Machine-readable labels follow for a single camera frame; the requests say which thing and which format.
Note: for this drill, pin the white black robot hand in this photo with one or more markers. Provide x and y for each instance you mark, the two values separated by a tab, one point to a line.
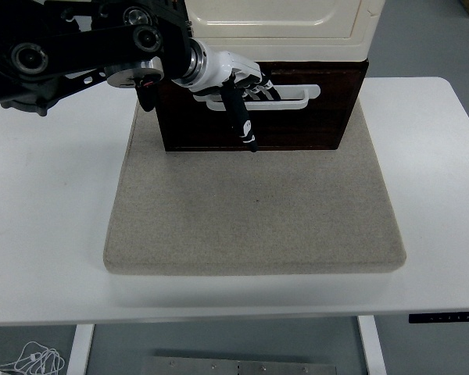
219	68

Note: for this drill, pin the dark wooden drawer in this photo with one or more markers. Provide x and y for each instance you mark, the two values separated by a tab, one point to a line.
305	129

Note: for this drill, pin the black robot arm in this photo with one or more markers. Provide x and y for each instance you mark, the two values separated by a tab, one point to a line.
82	43

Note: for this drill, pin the cream cabinet door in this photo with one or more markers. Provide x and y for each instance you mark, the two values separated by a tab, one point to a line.
277	15

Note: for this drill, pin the cream plastic cabinet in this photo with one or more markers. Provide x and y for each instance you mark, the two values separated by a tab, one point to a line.
297	48

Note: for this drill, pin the dark wooden drawer case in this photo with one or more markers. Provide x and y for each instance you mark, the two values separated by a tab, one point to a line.
366	78

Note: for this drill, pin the grey felt mat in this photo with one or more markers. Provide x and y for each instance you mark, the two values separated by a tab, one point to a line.
254	215

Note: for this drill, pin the white table leg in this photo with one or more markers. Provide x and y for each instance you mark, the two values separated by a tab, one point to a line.
372	347
80	349

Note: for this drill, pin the black table control panel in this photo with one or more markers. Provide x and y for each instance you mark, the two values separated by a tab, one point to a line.
445	317

